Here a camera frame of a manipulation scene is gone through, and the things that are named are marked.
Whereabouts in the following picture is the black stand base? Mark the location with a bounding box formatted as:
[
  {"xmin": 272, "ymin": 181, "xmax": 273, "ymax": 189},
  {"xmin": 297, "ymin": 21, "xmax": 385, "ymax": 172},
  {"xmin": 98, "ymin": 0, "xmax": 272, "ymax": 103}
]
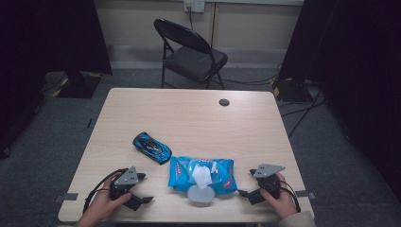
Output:
[
  {"xmin": 271, "ymin": 77, "xmax": 313, "ymax": 102},
  {"xmin": 56, "ymin": 71, "xmax": 102, "ymax": 99}
]

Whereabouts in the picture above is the black floor cable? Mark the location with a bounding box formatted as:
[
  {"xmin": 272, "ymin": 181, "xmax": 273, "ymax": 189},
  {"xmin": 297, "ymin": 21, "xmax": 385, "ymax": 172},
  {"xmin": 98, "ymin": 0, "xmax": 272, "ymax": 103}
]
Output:
[
  {"xmin": 220, "ymin": 64, "xmax": 281, "ymax": 87},
  {"xmin": 280, "ymin": 83, "xmax": 326, "ymax": 140}
]

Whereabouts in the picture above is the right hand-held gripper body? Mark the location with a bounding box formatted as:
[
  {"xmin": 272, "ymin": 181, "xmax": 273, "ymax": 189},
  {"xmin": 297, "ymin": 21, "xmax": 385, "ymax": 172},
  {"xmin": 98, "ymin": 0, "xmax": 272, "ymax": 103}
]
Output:
[{"xmin": 253, "ymin": 164, "xmax": 287, "ymax": 201}]

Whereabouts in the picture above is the black folding chair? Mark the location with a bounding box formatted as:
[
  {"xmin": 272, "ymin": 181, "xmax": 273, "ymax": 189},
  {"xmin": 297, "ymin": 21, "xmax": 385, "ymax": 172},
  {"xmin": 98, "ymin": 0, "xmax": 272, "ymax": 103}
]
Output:
[{"xmin": 153, "ymin": 18, "xmax": 229, "ymax": 90}]

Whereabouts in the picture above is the blue and black toy car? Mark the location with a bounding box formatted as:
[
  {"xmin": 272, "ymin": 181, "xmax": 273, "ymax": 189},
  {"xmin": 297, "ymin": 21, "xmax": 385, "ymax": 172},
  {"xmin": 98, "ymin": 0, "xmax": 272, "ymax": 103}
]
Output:
[{"xmin": 131, "ymin": 131, "xmax": 173, "ymax": 166}]

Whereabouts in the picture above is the person's right hand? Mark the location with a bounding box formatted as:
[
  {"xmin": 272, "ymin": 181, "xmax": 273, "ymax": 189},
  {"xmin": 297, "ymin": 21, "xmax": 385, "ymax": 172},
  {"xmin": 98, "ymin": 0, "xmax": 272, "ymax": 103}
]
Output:
[{"xmin": 259, "ymin": 172, "xmax": 299, "ymax": 220}]

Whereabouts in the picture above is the right hand-held gripper cable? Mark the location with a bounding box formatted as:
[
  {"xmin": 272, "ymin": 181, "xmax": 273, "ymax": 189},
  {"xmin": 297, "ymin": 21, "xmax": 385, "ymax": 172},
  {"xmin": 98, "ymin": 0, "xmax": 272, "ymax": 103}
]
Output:
[{"xmin": 278, "ymin": 179, "xmax": 302, "ymax": 214}]

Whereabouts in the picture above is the blue wet wipes pack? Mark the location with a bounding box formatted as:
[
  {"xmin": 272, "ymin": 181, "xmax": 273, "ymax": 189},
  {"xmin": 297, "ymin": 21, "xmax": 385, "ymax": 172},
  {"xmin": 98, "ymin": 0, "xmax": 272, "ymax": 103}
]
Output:
[{"xmin": 167, "ymin": 155, "xmax": 239, "ymax": 207}]

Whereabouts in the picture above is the hand-held gripper cable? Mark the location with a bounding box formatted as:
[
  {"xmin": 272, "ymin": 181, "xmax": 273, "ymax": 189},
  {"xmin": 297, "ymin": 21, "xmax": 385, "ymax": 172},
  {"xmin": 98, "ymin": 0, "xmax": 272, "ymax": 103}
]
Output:
[
  {"xmin": 278, "ymin": 179, "xmax": 302, "ymax": 214},
  {"xmin": 82, "ymin": 168, "xmax": 129, "ymax": 216}
]

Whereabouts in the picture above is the grey tape strip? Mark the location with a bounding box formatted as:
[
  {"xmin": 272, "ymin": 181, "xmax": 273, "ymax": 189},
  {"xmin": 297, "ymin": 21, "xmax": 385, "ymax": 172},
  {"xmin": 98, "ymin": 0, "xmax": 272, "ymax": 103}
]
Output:
[
  {"xmin": 53, "ymin": 192, "xmax": 79, "ymax": 203},
  {"xmin": 295, "ymin": 189, "xmax": 316, "ymax": 201}
]

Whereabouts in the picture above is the white wall socket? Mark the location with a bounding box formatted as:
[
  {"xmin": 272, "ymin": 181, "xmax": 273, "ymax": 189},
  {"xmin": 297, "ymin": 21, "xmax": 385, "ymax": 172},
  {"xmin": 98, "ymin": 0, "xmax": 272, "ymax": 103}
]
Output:
[{"xmin": 183, "ymin": 0, "xmax": 206, "ymax": 13}]

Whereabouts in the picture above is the person's left hand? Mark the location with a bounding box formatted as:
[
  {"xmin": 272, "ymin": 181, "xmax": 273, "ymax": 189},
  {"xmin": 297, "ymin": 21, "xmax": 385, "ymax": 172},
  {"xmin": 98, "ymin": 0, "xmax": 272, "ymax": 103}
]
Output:
[{"xmin": 75, "ymin": 172, "xmax": 132, "ymax": 227}]

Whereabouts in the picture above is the black curtain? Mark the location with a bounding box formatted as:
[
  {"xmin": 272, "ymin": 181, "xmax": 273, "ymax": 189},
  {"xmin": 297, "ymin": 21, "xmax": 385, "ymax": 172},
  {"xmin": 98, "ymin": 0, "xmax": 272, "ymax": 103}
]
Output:
[
  {"xmin": 278, "ymin": 0, "xmax": 401, "ymax": 202},
  {"xmin": 0, "ymin": 0, "xmax": 113, "ymax": 159}
]

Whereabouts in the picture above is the left hand-held gripper cable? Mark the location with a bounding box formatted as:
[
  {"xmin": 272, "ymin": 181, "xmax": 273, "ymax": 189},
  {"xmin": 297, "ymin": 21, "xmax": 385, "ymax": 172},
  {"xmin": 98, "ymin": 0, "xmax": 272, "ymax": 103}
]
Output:
[{"xmin": 82, "ymin": 168, "xmax": 129, "ymax": 216}]

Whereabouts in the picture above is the white wet wipe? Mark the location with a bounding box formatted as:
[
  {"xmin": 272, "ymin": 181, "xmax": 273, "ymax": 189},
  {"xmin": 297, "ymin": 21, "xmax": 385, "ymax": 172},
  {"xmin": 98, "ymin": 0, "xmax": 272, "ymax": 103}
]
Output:
[{"xmin": 191, "ymin": 164, "xmax": 213, "ymax": 190}]

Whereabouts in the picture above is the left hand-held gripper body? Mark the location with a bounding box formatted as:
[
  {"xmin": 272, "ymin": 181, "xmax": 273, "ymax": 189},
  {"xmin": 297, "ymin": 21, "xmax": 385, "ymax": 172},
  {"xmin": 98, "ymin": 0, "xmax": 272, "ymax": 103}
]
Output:
[{"xmin": 108, "ymin": 166, "xmax": 141, "ymax": 202}]

